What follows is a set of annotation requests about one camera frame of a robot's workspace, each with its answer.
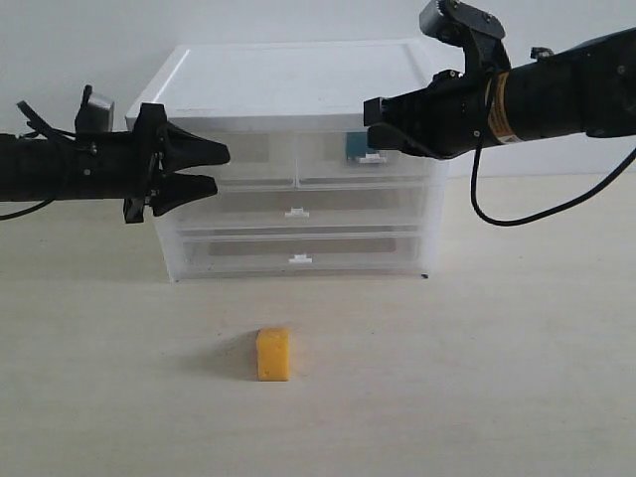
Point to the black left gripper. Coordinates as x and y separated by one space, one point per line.
121 165

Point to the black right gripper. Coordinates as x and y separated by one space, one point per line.
442 121

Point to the white bottle blue label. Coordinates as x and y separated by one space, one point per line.
358 151

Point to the yellow cheese block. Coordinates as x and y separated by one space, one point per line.
273 354

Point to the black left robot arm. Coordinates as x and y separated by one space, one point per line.
42 167

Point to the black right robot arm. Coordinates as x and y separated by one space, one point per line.
588 89

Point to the clear middle wide drawer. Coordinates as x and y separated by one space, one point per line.
299 208

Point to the clear wide drawer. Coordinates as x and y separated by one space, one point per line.
250 255
299 208

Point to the clear bottom wide drawer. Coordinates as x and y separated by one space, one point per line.
250 255

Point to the white plastic drawer cabinet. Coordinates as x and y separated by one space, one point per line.
291 88

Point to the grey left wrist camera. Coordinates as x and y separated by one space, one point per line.
96 112

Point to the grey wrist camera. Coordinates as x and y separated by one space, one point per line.
477 33
96 112

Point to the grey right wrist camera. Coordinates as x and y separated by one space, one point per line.
477 33

